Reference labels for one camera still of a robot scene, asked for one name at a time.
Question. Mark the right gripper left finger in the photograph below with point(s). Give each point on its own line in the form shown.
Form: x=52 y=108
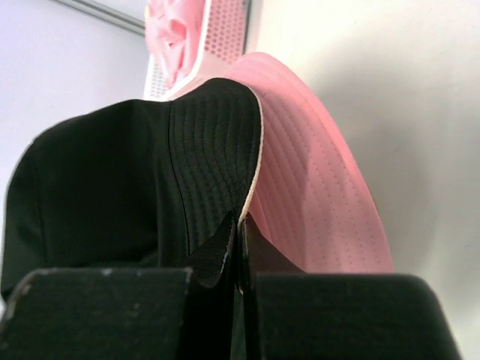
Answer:
x=127 y=313

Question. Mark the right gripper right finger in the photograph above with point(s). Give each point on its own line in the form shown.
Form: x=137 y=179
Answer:
x=290 y=314

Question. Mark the black bucket hat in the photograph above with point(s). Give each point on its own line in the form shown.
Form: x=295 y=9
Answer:
x=138 y=183

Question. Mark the white plastic basket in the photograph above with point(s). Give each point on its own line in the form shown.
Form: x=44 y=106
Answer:
x=221 y=43

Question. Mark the left corner aluminium profile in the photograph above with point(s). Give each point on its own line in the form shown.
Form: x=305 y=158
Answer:
x=101 y=11

